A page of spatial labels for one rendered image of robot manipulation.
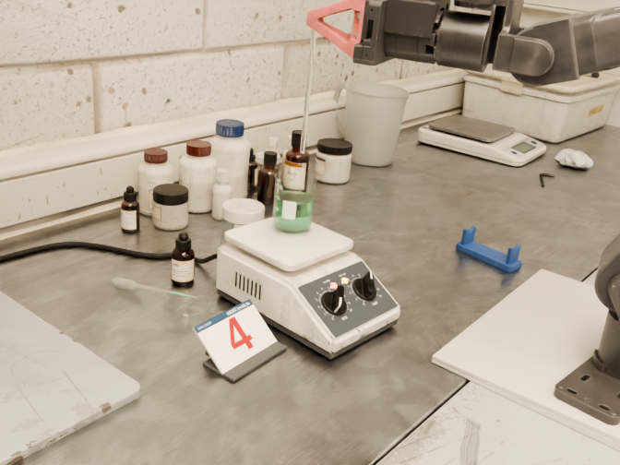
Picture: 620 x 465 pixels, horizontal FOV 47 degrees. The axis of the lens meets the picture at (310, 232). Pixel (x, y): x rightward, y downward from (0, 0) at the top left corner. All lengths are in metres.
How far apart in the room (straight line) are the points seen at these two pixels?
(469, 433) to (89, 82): 0.75
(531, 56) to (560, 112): 1.14
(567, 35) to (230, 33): 0.75
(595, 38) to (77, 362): 0.60
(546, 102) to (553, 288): 0.90
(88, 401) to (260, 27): 0.87
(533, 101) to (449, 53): 1.13
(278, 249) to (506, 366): 0.29
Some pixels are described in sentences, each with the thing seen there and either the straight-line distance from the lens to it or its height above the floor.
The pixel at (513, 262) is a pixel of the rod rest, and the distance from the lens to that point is 1.11.
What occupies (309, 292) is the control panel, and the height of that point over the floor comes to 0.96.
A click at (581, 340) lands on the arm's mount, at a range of 0.92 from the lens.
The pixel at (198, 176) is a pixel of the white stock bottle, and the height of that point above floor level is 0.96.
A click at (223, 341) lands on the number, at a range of 0.79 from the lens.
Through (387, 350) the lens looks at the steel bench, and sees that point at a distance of 0.84.
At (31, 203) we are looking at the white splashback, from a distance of 1.10.
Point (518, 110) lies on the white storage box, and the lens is 1.91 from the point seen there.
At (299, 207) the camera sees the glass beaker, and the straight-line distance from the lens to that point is 0.87.
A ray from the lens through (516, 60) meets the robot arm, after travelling 0.73.
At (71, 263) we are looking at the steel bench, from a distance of 1.01.
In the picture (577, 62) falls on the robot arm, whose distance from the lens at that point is 0.74.
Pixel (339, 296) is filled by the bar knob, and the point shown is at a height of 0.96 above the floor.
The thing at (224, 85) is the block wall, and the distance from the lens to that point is 1.35.
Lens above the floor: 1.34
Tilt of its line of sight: 23 degrees down
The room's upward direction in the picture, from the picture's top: 6 degrees clockwise
